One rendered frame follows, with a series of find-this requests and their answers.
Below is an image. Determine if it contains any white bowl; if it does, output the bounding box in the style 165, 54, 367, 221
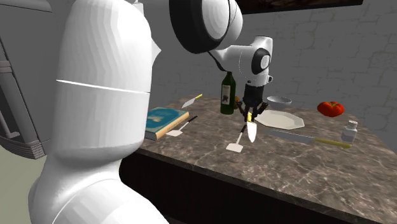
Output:
266, 95, 293, 112

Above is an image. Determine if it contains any black-handled white spatula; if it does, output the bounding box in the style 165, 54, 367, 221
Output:
165, 115, 199, 137
225, 123, 247, 153

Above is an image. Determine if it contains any grey refrigerator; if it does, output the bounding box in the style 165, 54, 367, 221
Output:
0, 0, 54, 160

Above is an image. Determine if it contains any teal book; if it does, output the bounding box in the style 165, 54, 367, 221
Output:
144, 106, 190, 141

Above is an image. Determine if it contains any dark wall picture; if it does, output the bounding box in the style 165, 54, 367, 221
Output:
235, 0, 365, 15

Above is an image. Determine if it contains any white salt shaker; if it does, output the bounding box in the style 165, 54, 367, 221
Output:
340, 120, 359, 144

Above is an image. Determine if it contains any small yellow-handled pointed knife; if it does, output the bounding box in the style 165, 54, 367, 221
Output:
181, 94, 204, 109

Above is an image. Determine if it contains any red tomato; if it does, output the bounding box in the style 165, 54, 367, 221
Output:
316, 101, 345, 118

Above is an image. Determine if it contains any long yellow-handled knife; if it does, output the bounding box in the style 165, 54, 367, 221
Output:
266, 128, 352, 150

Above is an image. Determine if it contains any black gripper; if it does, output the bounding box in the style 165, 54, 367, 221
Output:
237, 83, 269, 121

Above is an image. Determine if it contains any white plate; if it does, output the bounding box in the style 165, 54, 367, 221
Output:
254, 109, 305, 130

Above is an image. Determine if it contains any yellow-handled wide white knife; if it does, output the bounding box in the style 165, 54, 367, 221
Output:
246, 111, 258, 144

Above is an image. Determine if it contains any green wine bottle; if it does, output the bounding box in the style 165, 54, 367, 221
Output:
219, 71, 237, 116

